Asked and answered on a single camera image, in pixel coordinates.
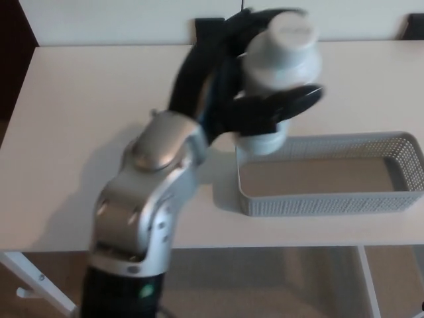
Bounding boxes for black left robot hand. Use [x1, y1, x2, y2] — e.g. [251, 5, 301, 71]
[199, 7, 325, 144]

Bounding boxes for white plastic bottle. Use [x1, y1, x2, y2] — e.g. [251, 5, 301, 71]
[234, 9, 323, 157]

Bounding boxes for white desk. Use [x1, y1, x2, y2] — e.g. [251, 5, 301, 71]
[0, 38, 424, 318]

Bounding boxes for grey mesh under-desk net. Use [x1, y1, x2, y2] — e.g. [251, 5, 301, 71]
[167, 245, 366, 318]

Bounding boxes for grey perforated plastic basket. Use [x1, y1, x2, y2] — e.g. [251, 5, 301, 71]
[235, 131, 424, 218]

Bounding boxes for white cabinet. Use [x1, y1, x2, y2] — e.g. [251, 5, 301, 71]
[22, 0, 424, 48]

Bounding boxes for dark brown door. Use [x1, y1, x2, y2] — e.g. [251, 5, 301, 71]
[0, 0, 40, 122]

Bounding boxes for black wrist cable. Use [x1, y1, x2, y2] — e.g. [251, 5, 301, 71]
[167, 42, 233, 117]

